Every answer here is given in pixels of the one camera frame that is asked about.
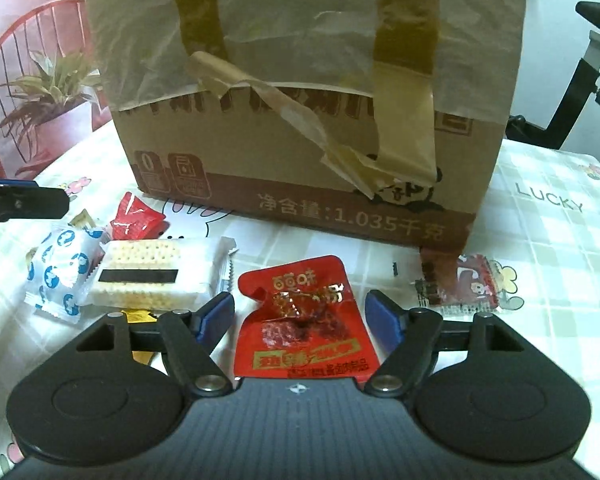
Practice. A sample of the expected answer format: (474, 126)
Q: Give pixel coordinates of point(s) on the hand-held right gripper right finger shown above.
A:
(385, 322)

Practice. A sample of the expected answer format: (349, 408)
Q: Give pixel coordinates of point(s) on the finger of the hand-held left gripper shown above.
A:
(30, 202)
(5, 182)

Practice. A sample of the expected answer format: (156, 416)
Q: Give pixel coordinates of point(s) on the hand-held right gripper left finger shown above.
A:
(215, 317)

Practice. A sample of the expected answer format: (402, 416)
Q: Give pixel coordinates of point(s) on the red snack packet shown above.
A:
(300, 355)

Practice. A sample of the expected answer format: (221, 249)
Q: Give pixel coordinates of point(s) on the brown cardboard box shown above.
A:
(300, 195)

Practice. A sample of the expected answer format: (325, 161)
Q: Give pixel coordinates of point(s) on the white cracker packet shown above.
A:
(180, 295)

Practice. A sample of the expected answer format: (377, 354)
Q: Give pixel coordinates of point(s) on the gold foil packet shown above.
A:
(82, 220)

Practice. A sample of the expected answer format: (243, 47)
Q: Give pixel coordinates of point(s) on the blue white patterned packet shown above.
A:
(55, 270)

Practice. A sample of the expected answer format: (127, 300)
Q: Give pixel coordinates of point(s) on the small yellow packet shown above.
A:
(139, 316)

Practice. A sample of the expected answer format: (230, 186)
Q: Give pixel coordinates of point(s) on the clear red printed packet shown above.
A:
(475, 285)

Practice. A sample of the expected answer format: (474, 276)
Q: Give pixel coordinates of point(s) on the small red packet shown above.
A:
(135, 222)

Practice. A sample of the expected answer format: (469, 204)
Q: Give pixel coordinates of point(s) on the checked tablecloth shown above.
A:
(530, 260)

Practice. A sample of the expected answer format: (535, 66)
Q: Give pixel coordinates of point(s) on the loose crumpled tape strip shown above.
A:
(300, 110)

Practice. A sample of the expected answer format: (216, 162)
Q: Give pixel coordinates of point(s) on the brown tape strip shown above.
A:
(200, 20)
(405, 60)

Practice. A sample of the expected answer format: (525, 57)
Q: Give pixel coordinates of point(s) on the black exercise bike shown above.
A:
(575, 105)

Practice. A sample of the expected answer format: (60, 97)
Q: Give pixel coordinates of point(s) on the clear plastic box liner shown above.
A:
(305, 35)

